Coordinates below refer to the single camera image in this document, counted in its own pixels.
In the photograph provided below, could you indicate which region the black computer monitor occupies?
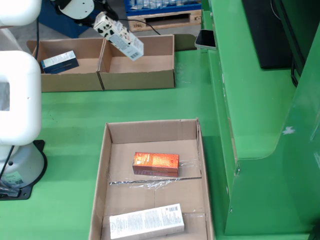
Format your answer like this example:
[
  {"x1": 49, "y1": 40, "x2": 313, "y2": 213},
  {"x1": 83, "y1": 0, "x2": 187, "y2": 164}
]
[{"x1": 241, "y1": 0, "x2": 305, "y2": 70}]

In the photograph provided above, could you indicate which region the large cardboard tray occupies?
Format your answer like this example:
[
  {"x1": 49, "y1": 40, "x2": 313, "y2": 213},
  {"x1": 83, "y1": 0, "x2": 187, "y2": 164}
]
[{"x1": 88, "y1": 117, "x2": 215, "y2": 240}]

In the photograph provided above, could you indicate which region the cardboard box with flap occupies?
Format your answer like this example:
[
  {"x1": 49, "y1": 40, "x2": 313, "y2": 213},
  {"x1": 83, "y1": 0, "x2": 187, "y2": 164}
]
[{"x1": 96, "y1": 33, "x2": 197, "y2": 91}]

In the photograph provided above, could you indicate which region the open cardboard box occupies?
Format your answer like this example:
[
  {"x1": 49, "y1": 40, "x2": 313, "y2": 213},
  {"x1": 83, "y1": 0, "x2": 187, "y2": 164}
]
[{"x1": 26, "y1": 37, "x2": 108, "y2": 93}]

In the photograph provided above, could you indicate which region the orange honeycomb print box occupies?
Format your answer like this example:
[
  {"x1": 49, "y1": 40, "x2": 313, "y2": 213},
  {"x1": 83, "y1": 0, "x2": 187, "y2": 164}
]
[{"x1": 131, "y1": 151, "x2": 180, "y2": 178}]

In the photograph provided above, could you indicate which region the blue mesh crate holding plastic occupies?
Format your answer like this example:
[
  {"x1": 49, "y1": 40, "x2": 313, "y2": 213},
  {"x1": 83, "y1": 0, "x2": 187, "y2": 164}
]
[{"x1": 124, "y1": 0, "x2": 202, "y2": 17}]

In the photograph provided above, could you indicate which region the blue and white box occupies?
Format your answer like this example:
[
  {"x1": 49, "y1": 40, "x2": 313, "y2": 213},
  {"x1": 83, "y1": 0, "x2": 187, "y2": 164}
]
[{"x1": 40, "y1": 50, "x2": 80, "y2": 75}]

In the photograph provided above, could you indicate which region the wooden pallet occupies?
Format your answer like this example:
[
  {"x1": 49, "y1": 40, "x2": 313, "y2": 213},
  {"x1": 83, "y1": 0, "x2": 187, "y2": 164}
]
[{"x1": 126, "y1": 9, "x2": 202, "y2": 33}]

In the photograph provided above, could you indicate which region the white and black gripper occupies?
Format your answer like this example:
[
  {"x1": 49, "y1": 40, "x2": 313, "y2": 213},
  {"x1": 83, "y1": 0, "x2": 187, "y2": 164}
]
[{"x1": 51, "y1": 0, "x2": 120, "y2": 27}]

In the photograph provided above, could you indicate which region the long white barcode box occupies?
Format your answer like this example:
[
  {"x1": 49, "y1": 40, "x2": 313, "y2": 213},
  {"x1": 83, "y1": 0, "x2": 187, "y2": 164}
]
[{"x1": 108, "y1": 203, "x2": 185, "y2": 240}]

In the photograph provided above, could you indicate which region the cow print hand cream box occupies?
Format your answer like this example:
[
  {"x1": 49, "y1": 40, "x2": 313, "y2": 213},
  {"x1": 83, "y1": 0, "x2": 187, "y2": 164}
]
[{"x1": 93, "y1": 11, "x2": 145, "y2": 62}]

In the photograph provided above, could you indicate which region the black monitor cable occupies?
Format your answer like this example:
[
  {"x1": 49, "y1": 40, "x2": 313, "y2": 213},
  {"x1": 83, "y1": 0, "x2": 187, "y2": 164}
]
[{"x1": 289, "y1": 58, "x2": 301, "y2": 87}]

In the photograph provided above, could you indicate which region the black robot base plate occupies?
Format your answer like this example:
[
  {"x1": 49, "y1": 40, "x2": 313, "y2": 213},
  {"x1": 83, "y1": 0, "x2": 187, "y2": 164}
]
[{"x1": 0, "y1": 139, "x2": 48, "y2": 201}]

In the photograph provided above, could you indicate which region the black smartphone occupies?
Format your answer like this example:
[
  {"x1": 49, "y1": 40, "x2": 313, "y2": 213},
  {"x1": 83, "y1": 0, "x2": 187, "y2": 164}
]
[{"x1": 194, "y1": 29, "x2": 217, "y2": 51}]

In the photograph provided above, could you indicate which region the clear plastic film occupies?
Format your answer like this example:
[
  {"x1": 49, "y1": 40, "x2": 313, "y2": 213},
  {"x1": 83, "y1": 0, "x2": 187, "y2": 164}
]
[{"x1": 107, "y1": 159, "x2": 203, "y2": 191}]

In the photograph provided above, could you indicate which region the green metal shelf unit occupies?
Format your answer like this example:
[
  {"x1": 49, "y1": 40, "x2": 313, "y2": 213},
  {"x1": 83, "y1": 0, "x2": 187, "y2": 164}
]
[{"x1": 199, "y1": 0, "x2": 320, "y2": 237}]

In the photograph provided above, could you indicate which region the black floor cable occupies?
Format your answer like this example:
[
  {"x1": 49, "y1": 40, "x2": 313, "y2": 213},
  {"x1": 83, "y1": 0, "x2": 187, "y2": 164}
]
[{"x1": 118, "y1": 19, "x2": 162, "y2": 36}]

